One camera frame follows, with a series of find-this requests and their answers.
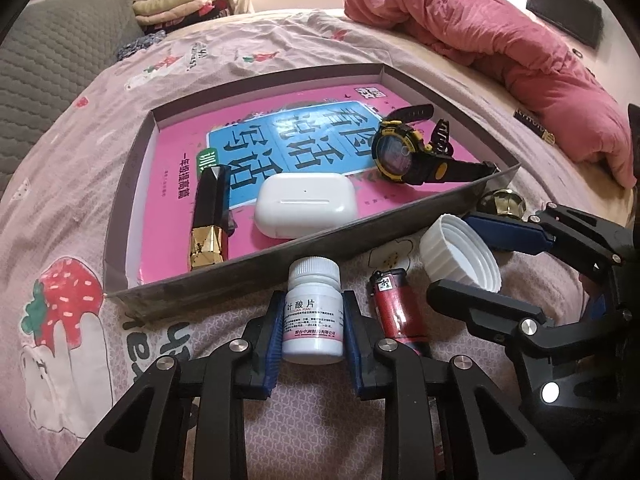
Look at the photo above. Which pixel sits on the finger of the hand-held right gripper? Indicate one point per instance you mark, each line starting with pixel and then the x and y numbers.
pixel 480 305
pixel 505 232

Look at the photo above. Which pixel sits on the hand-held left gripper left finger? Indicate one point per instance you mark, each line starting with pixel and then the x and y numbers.
pixel 272 355

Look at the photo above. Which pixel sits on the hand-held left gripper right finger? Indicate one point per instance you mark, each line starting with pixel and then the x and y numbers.
pixel 352 355

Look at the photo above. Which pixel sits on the white pill bottle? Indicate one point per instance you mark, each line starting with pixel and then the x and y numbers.
pixel 312 320

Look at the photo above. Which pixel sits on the white ribbed bottle cap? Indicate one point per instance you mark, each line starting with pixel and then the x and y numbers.
pixel 450 250

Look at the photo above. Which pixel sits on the shallow grey cardboard box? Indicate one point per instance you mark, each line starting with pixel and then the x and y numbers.
pixel 250 280

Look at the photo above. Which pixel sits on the black yellow wrist watch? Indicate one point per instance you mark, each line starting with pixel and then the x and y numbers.
pixel 395 152

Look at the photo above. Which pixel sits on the white earbuds case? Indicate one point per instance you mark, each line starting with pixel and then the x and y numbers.
pixel 305 205

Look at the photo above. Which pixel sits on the black gold lipstick tube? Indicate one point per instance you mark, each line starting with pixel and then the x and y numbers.
pixel 210 210

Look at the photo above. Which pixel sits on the gold black faceted ball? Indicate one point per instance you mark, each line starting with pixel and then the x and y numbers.
pixel 502 202

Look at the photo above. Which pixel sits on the red lighter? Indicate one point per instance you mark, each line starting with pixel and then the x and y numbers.
pixel 397 310

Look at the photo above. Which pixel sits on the black gold packet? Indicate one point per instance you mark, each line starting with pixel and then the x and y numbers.
pixel 537 125

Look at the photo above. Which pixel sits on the pink quilt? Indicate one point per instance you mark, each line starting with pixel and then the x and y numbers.
pixel 475 20

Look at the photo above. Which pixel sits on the pink book with blue panel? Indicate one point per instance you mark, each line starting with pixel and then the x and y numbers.
pixel 175 160

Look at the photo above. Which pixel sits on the pink strawberry print bedsheet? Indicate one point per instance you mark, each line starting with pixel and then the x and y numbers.
pixel 75 185

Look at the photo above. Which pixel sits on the dark patterned cloth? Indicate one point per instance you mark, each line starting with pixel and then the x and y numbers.
pixel 142 45

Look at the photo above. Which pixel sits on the pink folded blanket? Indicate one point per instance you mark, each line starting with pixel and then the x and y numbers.
pixel 175 16

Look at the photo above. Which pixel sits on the black red garment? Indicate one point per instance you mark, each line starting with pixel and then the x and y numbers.
pixel 220 4

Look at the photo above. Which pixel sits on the cream folded blanket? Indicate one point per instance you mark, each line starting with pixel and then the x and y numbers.
pixel 170 2

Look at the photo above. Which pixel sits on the grey quilted headboard cover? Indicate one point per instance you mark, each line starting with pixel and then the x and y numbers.
pixel 50 60

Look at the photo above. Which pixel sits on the black wall screen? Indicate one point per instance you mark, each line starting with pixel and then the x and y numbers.
pixel 565 10

